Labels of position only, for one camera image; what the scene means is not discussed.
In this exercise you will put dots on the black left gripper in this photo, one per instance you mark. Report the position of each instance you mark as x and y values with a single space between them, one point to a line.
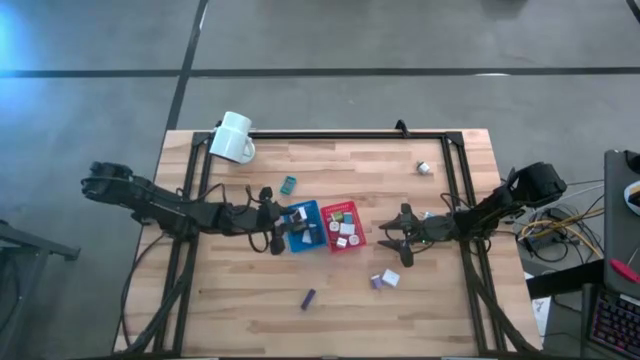
250 220

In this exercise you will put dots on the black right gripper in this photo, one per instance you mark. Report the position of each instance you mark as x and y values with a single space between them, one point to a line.
435 229

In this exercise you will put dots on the teal digital display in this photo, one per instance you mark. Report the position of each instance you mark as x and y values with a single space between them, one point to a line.
288 185

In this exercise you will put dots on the white purple small cubes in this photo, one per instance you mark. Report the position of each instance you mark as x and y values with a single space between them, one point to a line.
390 278

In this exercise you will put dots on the purple white wall charger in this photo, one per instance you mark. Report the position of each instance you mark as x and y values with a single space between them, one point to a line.
376 282

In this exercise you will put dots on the cyan white wall charger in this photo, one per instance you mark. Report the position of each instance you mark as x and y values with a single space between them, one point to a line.
429 215
348 218

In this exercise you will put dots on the green white wall charger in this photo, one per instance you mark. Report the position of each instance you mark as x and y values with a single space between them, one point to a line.
337 216

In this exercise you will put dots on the navy blue digital display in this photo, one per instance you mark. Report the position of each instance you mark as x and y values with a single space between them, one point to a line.
308 299

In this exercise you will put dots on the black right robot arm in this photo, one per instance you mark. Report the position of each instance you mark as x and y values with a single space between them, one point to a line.
500 210

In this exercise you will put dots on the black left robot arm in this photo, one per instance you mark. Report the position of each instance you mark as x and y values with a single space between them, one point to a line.
160 210

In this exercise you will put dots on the blue plastic slotted basket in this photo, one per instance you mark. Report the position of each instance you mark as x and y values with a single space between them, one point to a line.
295 246

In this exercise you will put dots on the red plastic slotted basket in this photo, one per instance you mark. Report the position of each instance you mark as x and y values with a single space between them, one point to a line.
358 226

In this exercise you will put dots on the white mug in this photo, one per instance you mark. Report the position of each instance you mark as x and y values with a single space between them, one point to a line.
232 136

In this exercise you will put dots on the black power strip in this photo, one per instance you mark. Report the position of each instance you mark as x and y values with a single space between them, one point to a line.
545 244

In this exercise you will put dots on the white paper sheet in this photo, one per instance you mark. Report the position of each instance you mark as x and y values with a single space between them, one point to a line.
540 307

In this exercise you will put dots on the black desk beam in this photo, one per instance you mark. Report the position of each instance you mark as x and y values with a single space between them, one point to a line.
565 280

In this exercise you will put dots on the grey side desk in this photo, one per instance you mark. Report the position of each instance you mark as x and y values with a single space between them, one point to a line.
617 225

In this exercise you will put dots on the black backlit keyboard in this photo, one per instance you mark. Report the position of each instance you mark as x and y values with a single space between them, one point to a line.
615 325

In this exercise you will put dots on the grey metal side stand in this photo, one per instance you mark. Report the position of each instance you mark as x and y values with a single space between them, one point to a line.
40 242

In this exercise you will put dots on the black round desk object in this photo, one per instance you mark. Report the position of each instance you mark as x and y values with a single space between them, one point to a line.
635 161

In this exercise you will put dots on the grey white wall charger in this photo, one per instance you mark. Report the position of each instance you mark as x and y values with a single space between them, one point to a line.
423 168

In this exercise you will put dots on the black frame clamp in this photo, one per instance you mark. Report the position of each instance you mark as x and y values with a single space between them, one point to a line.
401 127

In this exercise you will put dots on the black aluminium table frame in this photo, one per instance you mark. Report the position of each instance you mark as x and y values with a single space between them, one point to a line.
350 135

